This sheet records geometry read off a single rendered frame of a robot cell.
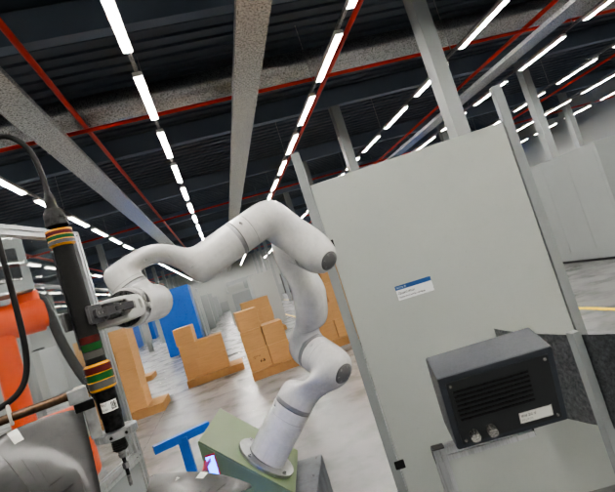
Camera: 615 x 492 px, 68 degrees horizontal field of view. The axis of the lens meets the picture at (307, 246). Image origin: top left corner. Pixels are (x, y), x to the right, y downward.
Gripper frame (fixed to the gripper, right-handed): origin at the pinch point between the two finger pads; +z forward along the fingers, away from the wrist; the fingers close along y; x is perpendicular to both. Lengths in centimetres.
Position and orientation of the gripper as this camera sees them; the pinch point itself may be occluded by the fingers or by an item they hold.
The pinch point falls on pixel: (82, 317)
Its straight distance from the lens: 88.6
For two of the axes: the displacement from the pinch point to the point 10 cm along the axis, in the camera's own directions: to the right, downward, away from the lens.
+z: -0.8, -0.3, -10.0
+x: -3.0, -9.5, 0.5
